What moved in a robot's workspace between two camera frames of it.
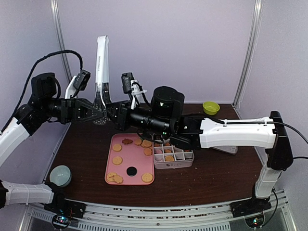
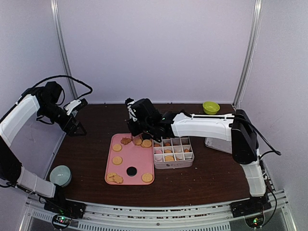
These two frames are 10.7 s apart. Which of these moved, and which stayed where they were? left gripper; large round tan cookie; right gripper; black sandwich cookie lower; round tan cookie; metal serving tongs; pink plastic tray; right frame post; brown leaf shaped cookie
Moved: right gripper; left gripper; metal serving tongs
Stayed: black sandwich cookie lower; brown leaf shaped cookie; right frame post; large round tan cookie; pink plastic tray; round tan cookie
